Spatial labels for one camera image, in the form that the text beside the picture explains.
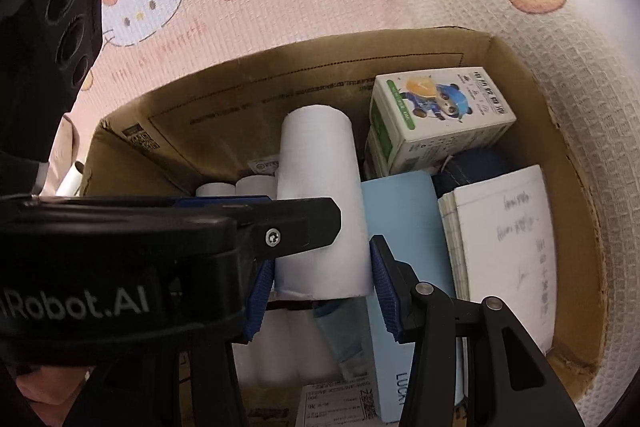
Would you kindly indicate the brown cardboard box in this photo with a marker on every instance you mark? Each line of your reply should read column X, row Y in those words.
column 300, row 77

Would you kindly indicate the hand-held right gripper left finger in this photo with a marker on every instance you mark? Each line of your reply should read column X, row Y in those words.
column 260, row 302

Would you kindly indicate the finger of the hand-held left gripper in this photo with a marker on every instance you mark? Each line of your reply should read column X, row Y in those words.
column 300, row 222

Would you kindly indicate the white and green carton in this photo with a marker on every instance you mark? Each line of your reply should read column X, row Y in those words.
column 435, row 122

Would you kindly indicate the dark blue pouch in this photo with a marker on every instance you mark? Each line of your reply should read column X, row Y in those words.
column 475, row 167

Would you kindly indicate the white cardboard tube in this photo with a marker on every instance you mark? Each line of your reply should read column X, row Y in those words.
column 320, row 167
column 70, row 179
column 255, row 357
column 310, row 347

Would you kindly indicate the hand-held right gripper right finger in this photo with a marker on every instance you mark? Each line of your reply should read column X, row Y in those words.
column 385, row 297

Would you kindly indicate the person's left hand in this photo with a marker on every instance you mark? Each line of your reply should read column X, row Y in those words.
column 50, row 387

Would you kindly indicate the teal plastic packet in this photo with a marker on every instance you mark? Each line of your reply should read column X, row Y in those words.
column 342, row 332

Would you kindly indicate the white notebook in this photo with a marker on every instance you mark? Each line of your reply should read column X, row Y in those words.
column 500, row 247

